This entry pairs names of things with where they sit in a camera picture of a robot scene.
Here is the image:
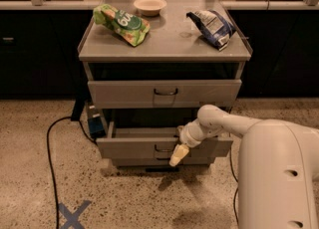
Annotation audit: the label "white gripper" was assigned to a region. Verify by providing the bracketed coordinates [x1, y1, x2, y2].
[169, 119, 207, 167]

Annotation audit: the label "grey drawer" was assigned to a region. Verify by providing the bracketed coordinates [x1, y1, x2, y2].
[97, 122, 232, 159]
[112, 157, 214, 167]
[88, 80, 241, 109]

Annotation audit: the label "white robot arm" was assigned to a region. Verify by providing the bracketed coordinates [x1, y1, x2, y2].
[169, 105, 319, 229]

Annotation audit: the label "grey bottom drawer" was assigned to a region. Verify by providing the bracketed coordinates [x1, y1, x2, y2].
[112, 157, 214, 167]

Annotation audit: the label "grey top drawer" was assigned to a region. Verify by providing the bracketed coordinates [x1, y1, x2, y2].
[88, 80, 241, 109]

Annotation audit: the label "grey drawer cabinet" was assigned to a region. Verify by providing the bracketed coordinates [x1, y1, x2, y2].
[77, 0, 253, 173]

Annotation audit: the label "blue power box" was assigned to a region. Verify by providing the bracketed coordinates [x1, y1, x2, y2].
[86, 103, 106, 138]

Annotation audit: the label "blue chip bag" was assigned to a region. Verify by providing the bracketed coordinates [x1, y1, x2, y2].
[186, 10, 236, 51]

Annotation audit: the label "blue tape cross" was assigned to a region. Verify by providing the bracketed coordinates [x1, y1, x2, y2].
[59, 200, 91, 229]

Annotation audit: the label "green chip bag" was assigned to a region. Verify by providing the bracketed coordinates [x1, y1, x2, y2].
[93, 4, 151, 47]

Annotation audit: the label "white paper bowl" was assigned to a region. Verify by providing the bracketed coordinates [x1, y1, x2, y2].
[134, 0, 166, 17]

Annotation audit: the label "dark counter cabinets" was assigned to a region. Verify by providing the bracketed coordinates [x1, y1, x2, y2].
[0, 4, 319, 99]

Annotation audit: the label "black cable right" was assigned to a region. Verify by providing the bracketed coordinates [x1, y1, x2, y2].
[228, 107, 241, 226]

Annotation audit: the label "black cable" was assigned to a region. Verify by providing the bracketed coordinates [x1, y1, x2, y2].
[228, 107, 241, 226]
[45, 115, 101, 229]

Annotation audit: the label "black cable left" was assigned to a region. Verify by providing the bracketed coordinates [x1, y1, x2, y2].
[45, 115, 101, 229]

